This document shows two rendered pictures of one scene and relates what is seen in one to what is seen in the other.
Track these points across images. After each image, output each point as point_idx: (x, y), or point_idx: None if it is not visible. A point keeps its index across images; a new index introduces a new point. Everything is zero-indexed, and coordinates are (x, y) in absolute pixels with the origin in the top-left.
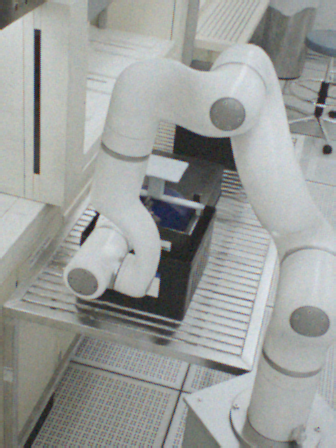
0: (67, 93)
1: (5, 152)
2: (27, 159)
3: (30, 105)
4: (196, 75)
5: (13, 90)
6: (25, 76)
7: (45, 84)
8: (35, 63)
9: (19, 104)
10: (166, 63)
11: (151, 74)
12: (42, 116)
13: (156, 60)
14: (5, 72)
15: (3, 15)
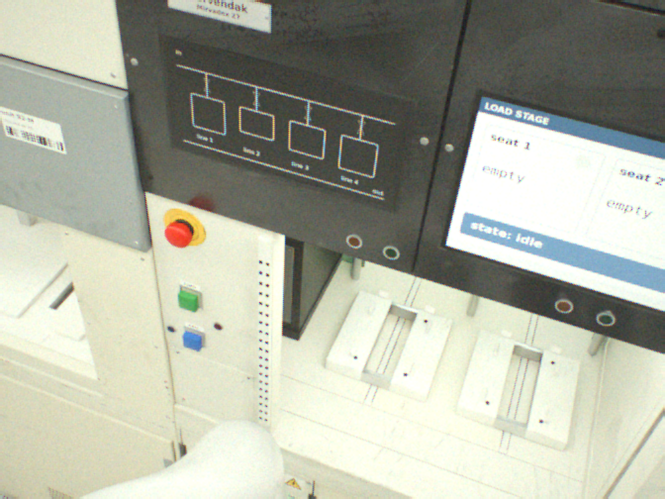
0: (639, 490)
1: (604, 464)
2: (598, 497)
3: (629, 452)
4: (99, 490)
5: (639, 418)
6: (648, 419)
7: (643, 451)
8: (658, 418)
9: (630, 438)
10: (194, 460)
11: (194, 449)
12: (622, 477)
13: (218, 449)
14: (651, 392)
15: (518, 292)
